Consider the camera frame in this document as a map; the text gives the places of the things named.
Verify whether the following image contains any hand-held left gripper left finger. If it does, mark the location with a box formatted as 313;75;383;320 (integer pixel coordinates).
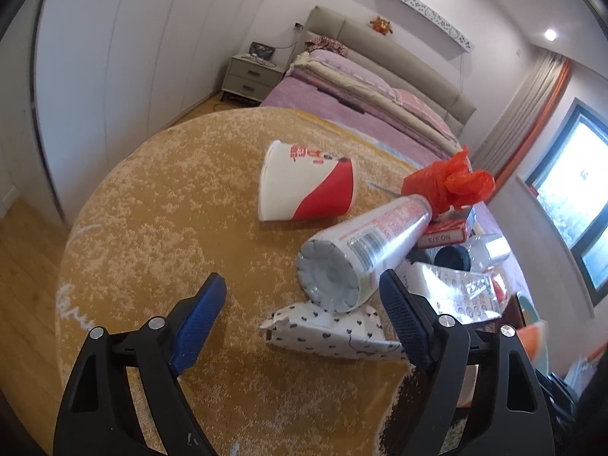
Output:
53;273;228;456

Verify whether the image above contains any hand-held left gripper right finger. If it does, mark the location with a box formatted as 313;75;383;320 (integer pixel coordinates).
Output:
379;268;556;456

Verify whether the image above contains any white printed packet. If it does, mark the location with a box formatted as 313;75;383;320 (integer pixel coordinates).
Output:
406;261;507;324

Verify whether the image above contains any white heart print carton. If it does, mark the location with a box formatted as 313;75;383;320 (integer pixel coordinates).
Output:
259;301;409;361

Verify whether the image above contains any black round cap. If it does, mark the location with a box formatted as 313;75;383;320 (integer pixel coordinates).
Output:
434;244;471;271

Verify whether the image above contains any clear plastic bottle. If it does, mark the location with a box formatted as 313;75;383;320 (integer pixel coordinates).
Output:
297;195;433;313

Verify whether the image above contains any red white small box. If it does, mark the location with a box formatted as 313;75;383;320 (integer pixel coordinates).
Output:
418;206;477;249

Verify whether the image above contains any red plastic bag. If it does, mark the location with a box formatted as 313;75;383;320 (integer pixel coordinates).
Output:
403;145;496;214

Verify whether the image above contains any red white paper cup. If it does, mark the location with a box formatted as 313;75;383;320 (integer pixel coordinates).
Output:
258;140;358;222

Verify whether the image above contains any yellow panda printed blanket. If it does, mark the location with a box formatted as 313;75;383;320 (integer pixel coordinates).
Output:
54;107;480;456

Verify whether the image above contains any dark framed window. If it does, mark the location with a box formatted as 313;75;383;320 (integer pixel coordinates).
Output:
525;97;608;307

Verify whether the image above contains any pink pillow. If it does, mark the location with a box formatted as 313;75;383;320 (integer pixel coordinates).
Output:
392;88;452;127
309;49;352;65

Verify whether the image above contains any beige orange curtain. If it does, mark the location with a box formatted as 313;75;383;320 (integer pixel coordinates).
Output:
468;52;573;186

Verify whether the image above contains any purple bed cover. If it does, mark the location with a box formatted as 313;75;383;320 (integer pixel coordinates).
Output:
260;78;464;162

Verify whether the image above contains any beige nightstand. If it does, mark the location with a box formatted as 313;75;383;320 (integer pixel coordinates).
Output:
221;54;285;103

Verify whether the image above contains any white wardrobe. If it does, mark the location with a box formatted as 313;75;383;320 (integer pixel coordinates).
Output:
0;0;305;229

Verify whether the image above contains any leopard print cloth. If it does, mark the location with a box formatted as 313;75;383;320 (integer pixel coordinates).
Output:
305;35;350;58

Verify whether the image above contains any beige padded headboard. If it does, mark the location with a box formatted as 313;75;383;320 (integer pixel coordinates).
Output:
304;6;477;136

